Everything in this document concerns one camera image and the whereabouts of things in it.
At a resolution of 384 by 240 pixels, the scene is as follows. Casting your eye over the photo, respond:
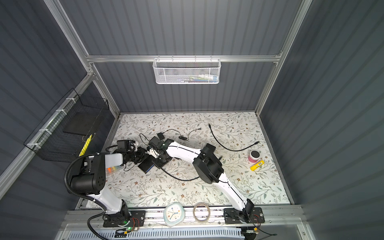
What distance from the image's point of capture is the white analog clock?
2.36 ft

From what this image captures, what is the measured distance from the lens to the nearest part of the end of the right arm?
706 millimetres

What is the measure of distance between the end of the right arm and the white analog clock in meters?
0.22
